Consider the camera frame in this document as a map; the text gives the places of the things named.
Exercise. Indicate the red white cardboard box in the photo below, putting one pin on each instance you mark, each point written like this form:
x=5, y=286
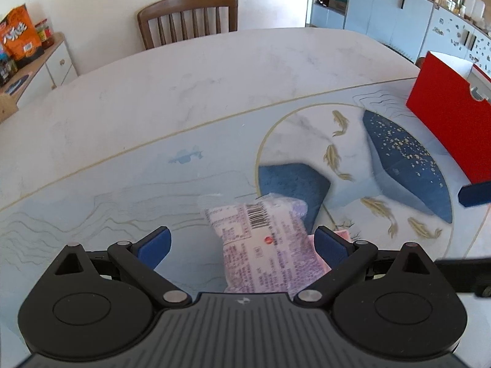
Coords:
x=451, y=97

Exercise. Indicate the white wall cabinet unit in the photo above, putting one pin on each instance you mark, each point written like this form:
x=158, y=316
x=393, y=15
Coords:
x=409, y=27

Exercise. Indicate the brown wooden chair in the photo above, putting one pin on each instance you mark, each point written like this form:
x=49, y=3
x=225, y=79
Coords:
x=169, y=21

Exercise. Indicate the pink purple snack packet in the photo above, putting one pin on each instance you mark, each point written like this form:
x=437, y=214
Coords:
x=266, y=248

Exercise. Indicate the pink ridged pad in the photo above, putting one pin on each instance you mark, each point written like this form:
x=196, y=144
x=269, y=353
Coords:
x=343, y=233

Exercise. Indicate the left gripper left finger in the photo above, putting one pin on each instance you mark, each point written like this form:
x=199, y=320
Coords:
x=137, y=263

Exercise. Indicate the orange snack bag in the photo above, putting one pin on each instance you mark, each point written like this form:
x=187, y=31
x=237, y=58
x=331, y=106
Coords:
x=19, y=37

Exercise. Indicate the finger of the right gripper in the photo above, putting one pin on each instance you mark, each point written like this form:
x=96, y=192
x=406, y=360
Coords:
x=467, y=275
x=475, y=194

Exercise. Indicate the white sideboard cabinet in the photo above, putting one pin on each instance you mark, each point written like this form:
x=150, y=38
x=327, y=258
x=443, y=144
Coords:
x=50, y=71

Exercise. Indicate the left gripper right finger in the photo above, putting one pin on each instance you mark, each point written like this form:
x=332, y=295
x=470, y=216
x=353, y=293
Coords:
x=348, y=263

